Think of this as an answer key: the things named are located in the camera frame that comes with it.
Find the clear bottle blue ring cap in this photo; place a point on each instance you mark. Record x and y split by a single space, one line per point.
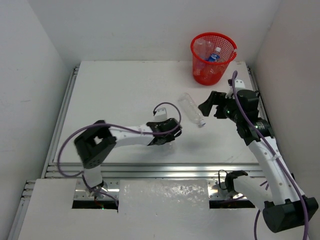
169 146

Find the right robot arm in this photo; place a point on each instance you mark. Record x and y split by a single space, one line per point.
284 205

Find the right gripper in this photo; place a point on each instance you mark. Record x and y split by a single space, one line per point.
215 98

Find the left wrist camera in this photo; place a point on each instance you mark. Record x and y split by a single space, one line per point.
160 114

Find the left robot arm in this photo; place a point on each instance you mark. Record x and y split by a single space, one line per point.
95 143

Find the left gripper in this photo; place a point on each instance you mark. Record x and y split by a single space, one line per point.
167 128

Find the blue label bottle cap down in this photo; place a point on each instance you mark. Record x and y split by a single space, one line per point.
209 47

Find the aluminium front rail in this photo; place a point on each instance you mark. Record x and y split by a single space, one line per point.
177 171

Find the red mesh plastic bin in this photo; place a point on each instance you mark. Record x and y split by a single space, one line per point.
209 73

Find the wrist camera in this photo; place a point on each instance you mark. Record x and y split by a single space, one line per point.
160 114
238 84

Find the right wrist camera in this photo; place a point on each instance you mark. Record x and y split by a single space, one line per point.
238 84

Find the blue label bottle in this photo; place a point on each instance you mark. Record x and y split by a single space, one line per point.
199 48
215 55

